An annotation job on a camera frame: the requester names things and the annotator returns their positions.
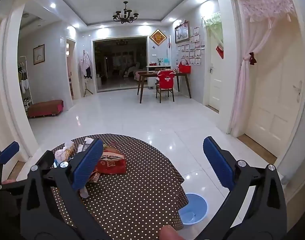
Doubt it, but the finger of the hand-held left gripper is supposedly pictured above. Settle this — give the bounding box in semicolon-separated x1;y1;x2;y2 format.
0;141;20;180
0;177;30;198

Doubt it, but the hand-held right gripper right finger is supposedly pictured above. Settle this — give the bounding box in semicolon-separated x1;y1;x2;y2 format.
192;136;288;240

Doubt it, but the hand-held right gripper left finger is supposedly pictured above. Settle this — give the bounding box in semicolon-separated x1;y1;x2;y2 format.
20;138;104;240

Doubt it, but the red and white snack packet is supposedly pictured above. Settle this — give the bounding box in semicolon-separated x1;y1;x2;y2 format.
88;171;101;183

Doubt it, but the red and brown paper bag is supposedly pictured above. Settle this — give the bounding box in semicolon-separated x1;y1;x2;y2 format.
94;154;128;175

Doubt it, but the blue plastic basin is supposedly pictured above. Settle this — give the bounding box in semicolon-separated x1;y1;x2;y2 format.
179;193;208;225

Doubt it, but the person's right hand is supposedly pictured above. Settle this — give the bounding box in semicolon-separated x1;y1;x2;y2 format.
159;226;185;240

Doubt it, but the grey printed newspaper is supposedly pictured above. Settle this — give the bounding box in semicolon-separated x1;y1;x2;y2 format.
76;137;98;153

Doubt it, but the white plastic bag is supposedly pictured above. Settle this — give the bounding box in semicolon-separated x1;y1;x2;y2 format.
54;141;75;162

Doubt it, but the red upholstered bench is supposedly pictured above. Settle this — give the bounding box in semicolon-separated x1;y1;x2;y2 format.
28;100;64;118

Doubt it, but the brown polka dot tablecloth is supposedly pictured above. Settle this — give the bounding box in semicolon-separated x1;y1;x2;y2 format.
49;133;189;240

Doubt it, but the white clothes rack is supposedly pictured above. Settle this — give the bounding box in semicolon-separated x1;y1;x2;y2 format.
18;56;33;110

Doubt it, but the white panel door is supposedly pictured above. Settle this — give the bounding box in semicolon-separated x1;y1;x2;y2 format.
208;29;224;110

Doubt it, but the pink lace curtain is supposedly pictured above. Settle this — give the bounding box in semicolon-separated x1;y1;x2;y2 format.
230;0;296;135

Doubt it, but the cream panel door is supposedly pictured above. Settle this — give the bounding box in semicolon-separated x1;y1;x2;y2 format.
245;15;305;150

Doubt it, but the chair with red cover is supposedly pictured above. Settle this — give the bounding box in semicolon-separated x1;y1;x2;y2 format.
155;70;176;103

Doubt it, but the coat stand with clothes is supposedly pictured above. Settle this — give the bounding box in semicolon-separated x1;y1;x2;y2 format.
79;51;93;97

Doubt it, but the dark glass sliding door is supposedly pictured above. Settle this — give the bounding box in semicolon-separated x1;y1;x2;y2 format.
92;37;149;93

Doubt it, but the wooden dining table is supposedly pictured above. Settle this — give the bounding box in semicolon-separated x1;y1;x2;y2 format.
137;69;192;104

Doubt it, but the white sideboard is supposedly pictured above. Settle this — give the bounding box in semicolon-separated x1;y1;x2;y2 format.
146;65;179;89

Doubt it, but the large framed painting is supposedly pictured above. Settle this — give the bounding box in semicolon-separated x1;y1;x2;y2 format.
174;21;190;44

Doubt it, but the green door curtain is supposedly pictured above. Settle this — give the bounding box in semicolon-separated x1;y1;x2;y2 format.
202;12;224;45

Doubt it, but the black chandelier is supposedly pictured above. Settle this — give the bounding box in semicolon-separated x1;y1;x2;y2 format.
113;1;139;24

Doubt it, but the framed wall picture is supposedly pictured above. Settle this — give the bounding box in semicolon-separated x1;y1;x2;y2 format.
33;44;45;65

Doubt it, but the cream door handle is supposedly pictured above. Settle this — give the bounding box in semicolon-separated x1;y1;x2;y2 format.
292;80;303;96

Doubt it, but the group of wall certificates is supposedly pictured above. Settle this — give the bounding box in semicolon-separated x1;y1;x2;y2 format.
177;26;205;66

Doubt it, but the red diamond wall decoration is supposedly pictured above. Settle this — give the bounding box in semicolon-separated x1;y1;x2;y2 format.
149;29;167;46

